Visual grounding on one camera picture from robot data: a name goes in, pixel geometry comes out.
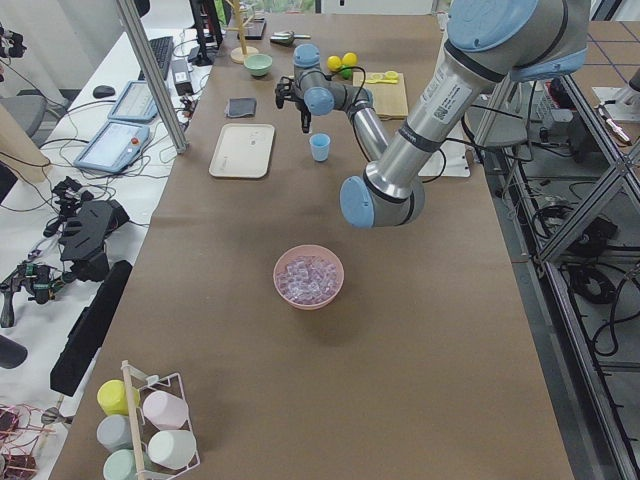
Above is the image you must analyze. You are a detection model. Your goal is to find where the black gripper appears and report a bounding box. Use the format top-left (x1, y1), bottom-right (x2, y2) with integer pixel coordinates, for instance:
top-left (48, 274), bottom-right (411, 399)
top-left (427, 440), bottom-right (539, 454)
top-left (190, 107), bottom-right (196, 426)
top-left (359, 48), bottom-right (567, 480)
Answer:
top-left (275, 76), bottom-right (311, 134)

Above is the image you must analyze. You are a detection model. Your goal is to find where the grey folded cloth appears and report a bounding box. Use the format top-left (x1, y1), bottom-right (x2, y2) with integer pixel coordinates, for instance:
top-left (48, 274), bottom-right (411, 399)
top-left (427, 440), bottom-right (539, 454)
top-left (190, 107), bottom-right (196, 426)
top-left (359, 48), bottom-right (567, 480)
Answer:
top-left (225, 97), bottom-right (257, 118)

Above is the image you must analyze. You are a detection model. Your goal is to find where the light green bowl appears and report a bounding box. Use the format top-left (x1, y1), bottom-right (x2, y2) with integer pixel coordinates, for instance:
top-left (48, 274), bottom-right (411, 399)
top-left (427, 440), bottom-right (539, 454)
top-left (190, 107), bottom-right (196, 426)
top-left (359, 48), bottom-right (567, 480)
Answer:
top-left (243, 53), bottom-right (273, 78)

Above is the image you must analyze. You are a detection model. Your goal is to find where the yellow lemon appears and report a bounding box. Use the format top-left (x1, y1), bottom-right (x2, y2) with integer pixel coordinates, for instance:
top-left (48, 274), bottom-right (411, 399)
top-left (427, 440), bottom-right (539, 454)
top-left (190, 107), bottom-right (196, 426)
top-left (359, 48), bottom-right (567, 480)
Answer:
top-left (341, 52), bottom-right (358, 68)
top-left (326, 55), bottom-right (342, 72)

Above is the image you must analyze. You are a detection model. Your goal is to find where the grey cup in rack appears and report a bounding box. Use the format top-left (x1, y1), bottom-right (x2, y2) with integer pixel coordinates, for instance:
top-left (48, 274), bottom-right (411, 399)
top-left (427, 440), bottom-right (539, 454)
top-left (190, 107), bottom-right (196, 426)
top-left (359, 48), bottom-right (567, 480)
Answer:
top-left (96, 414), bottom-right (133, 453)

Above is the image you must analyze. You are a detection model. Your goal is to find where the white wire cup rack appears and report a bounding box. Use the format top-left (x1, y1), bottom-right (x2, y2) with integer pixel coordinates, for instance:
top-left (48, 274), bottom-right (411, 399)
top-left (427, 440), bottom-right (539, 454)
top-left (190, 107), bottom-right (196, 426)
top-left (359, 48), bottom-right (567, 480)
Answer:
top-left (121, 360), bottom-right (201, 479)

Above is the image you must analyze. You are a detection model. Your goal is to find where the black keyboard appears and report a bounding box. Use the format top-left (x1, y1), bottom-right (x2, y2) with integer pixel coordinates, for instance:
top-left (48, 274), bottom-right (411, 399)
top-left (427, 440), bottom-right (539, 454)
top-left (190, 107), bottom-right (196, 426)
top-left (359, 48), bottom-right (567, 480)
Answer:
top-left (149, 36), bottom-right (174, 80)

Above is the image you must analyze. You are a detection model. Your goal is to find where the pink cup in rack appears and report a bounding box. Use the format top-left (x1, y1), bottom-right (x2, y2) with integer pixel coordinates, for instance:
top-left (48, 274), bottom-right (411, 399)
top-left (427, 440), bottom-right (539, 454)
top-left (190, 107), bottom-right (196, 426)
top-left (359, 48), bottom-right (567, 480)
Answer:
top-left (142, 391), bottom-right (189, 430)

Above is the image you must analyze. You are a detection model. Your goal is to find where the steel ice scoop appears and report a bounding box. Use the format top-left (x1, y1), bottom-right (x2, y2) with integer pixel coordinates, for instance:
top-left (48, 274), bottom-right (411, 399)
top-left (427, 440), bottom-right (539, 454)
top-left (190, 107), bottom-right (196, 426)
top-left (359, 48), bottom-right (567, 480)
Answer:
top-left (269, 31), bottom-right (311, 46)

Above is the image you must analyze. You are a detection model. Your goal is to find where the black monitor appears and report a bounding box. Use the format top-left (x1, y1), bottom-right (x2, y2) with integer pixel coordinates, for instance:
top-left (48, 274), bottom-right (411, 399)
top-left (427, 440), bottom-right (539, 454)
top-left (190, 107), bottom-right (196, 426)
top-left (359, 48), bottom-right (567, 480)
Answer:
top-left (188, 0), bottom-right (223, 67)

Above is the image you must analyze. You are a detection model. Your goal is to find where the wooden cup tree stand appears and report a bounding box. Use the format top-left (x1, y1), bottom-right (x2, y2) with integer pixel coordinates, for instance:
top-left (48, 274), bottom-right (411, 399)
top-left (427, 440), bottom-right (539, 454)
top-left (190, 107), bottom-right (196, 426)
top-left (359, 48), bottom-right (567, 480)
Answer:
top-left (226, 0), bottom-right (259, 65)

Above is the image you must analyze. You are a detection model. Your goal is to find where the wooden cutting board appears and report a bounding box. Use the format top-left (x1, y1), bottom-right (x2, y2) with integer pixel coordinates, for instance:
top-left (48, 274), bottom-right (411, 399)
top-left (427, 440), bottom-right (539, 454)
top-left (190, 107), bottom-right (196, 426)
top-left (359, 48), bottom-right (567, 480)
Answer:
top-left (352, 71), bottom-right (409, 119)

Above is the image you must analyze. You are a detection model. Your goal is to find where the yellow cup in rack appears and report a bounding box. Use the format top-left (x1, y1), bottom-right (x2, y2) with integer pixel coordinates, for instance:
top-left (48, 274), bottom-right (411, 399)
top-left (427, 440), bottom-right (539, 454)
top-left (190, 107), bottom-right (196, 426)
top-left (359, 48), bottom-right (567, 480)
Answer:
top-left (96, 379), bottom-right (129, 416)

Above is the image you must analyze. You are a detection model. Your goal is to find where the green cup in rack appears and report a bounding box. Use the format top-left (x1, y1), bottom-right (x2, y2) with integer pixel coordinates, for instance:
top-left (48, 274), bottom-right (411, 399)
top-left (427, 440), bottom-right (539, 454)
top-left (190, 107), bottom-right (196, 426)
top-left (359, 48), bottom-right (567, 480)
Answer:
top-left (102, 449), bottom-right (137, 480)

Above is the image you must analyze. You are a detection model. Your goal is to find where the aluminium frame post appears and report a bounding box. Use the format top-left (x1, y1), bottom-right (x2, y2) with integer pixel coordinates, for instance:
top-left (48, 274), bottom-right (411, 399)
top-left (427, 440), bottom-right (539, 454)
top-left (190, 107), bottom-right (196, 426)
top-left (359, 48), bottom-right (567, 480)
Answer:
top-left (115, 0), bottom-right (188, 154)

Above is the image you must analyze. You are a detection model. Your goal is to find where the pink bowl of ice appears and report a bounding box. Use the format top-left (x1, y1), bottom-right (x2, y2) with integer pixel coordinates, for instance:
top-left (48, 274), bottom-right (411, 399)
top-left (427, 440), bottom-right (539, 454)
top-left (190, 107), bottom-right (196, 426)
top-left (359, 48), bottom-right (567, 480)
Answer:
top-left (273, 245), bottom-right (344, 310)

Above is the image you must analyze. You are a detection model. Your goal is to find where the black computer mouse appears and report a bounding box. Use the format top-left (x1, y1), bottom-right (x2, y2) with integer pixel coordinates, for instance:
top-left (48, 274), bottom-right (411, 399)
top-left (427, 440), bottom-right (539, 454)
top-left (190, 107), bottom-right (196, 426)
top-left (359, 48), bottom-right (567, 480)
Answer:
top-left (92, 85), bottom-right (116, 99)

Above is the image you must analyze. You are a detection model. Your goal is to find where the white cup in rack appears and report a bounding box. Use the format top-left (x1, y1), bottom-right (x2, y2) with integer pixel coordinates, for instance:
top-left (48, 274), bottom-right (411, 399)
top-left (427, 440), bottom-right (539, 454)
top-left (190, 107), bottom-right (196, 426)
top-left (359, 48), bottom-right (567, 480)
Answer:
top-left (147, 430), bottom-right (197, 470)

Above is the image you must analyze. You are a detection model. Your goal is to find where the light blue plastic cup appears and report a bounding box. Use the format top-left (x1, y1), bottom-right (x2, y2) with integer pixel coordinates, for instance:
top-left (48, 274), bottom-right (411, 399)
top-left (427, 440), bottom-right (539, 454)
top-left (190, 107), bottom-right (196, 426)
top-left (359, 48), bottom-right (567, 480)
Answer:
top-left (309, 133), bottom-right (331, 162)

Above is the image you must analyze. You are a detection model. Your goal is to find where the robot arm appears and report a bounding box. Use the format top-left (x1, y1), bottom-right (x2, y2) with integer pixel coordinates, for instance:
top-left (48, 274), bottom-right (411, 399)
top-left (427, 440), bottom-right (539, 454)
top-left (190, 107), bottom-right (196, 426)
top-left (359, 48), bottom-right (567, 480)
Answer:
top-left (275, 0), bottom-right (590, 228)

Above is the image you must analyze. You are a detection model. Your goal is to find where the green lime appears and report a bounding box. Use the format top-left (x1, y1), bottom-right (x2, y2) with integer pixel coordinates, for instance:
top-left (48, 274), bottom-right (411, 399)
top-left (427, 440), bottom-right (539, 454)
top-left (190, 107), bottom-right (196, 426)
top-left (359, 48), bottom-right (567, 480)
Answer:
top-left (339, 68), bottom-right (353, 80)

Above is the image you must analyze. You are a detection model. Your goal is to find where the cream plastic tray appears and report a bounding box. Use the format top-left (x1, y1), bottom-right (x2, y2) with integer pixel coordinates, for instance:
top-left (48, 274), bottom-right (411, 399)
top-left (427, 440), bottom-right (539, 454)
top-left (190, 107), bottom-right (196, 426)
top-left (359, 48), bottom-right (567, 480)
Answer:
top-left (209, 123), bottom-right (275, 179)

